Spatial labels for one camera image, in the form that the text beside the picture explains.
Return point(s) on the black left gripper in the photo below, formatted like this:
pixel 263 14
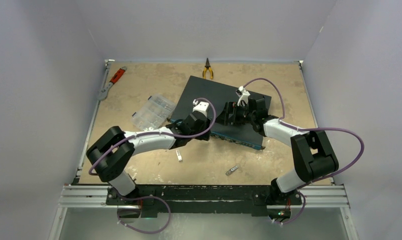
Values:
pixel 204 136

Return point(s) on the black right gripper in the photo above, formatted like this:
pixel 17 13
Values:
pixel 223 118

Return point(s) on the dark grey network switch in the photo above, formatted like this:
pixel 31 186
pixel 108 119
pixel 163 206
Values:
pixel 218 94

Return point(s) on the small white network plug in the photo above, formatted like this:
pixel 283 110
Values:
pixel 179 157

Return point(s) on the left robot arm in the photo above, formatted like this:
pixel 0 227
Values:
pixel 110 154

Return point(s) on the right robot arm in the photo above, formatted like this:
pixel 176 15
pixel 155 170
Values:
pixel 312 153

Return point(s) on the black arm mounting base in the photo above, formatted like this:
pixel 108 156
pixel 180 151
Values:
pixel 256 200

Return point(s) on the clear plastic organizer box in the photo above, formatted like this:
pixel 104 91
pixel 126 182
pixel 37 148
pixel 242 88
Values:
pixel 153 113

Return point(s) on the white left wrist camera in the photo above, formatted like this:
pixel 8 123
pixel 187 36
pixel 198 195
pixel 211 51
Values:
pixel 201 107

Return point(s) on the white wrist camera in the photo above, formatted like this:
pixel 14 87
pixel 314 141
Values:
pixel 243 96
pixel 201 107

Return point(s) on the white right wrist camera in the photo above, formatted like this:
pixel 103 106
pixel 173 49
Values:
pixel 243 96

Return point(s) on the yellow handled pliers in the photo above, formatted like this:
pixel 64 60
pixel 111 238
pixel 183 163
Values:
pixel 207 69

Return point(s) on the red handled adjustable wrench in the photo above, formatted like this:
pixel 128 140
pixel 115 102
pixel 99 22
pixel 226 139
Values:
pixel 103 93

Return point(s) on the aluminium frame rail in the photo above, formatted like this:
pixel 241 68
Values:
pixel 93 196

